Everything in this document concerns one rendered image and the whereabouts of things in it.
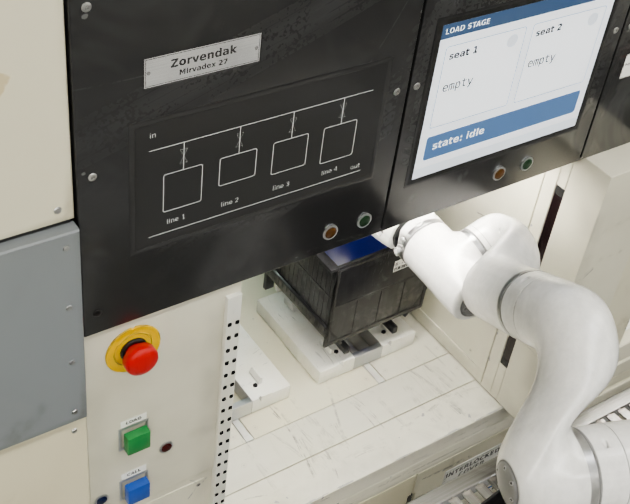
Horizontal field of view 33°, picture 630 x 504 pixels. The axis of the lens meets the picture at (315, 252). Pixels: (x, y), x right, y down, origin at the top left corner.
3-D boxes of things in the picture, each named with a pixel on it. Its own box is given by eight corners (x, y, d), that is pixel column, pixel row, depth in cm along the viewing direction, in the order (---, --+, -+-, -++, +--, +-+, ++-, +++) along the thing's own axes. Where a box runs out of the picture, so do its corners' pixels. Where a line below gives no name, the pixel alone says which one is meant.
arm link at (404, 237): (396, 273, 159) (385, 261, 161) (443, 258, 163) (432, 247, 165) (405, 230, 154) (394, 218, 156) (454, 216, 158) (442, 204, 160)
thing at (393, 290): (313, 368, 177) (337, 223, 157) (249, 294, 189) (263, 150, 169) (425, 320, 189) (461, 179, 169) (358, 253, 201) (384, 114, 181)
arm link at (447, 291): (449, 209, 156) (398, 243, 155) (504, 264, 148) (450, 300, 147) (458, 243, 163) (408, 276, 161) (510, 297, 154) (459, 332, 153)
